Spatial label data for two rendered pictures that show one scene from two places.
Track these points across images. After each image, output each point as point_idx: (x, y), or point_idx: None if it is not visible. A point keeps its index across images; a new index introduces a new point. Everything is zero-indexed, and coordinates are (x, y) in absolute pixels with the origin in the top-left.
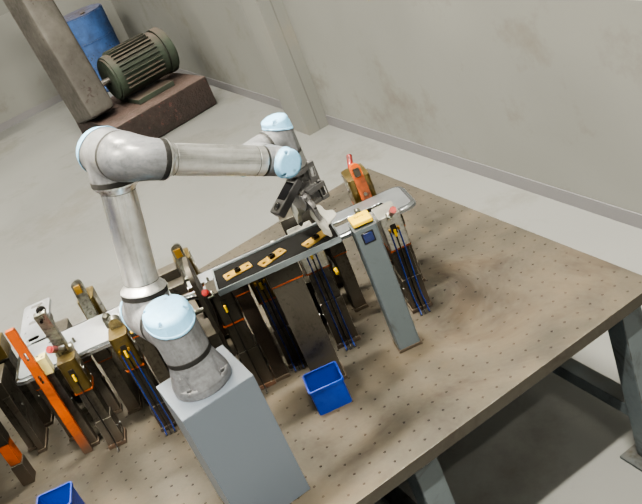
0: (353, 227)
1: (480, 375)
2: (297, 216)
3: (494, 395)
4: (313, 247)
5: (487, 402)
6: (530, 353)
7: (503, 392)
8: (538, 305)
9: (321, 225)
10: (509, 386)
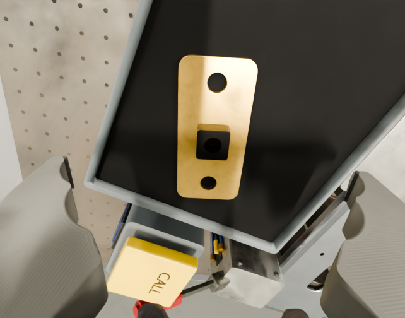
0: (127, 240)
1: (52, 98)
2: (363, 218)
3: (7, 79)
4: (129, 62)
5: (2, 65)
6: (41, 149)
7: (5, 88)
8: (99, 204)
9: (4, 197)
10: (9, 99)
